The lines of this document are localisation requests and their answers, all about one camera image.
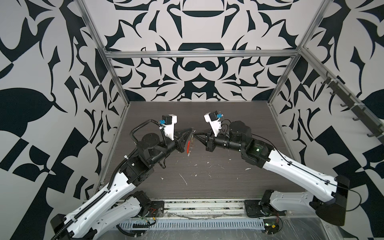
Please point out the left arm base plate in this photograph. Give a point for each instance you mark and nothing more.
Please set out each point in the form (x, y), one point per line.
(154, 209)

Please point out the small circuit board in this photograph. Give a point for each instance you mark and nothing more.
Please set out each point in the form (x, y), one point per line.
(272, 226)

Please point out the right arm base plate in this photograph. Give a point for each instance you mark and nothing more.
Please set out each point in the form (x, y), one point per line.
(254, 209)

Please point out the slotted cable duct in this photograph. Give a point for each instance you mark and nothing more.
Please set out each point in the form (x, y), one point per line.
(206, 224)

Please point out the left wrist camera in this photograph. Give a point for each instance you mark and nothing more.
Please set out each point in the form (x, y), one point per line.
(168, 124)

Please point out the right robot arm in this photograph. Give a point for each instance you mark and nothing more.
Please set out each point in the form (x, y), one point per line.
(326, 195)

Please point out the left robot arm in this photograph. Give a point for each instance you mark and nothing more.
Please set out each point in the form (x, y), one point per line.
(118, 200)

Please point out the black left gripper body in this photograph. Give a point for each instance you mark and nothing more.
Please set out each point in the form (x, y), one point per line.
(178, 148)

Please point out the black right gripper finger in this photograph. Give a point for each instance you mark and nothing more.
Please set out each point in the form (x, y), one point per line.
(203, 133)
(202, 139)

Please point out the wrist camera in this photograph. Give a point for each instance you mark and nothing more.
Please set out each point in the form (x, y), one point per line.
(214, 119)
(168, 124)

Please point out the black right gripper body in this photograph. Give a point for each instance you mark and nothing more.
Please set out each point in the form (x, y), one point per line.
(212, 145)

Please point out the wall hook rack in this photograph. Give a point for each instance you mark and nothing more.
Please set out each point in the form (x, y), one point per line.
(351, 103)

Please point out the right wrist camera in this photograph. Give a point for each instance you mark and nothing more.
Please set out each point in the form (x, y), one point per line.
(214, 119)

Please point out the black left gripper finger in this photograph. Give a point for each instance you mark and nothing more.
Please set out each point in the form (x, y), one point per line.
(184, 133)
(187, 141)

